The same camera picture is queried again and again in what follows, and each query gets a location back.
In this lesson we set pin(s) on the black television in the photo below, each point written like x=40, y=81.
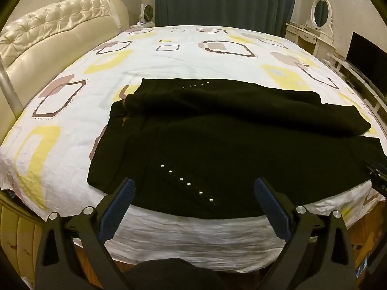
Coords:
x=367, y=56

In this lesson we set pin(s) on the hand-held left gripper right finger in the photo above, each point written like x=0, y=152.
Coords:
x=272, y=210

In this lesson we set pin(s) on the white patterned bed sheet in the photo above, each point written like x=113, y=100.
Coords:
x=127, y=66

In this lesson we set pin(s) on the teal curtain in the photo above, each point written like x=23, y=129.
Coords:
x=223, y=0

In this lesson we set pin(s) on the person's dark clothing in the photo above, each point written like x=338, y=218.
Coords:
x=169, y=273

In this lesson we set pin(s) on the white dressing table with mirror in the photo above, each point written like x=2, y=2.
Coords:
x=320, y=15

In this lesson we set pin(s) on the cream bed footboard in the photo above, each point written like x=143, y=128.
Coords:
x=18, y=235

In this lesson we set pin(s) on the cream tufted bed headboard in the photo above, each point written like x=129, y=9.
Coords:
x=51, y=30

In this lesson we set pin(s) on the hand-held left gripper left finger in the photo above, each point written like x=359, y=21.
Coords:
x=119, y=210

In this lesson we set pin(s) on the small white desk fan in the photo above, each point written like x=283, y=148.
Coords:
x=147, y=13

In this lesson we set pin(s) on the black pants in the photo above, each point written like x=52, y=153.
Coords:
x=229, y=145

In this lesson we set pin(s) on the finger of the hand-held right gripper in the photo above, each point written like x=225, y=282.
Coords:
x=376, y=170

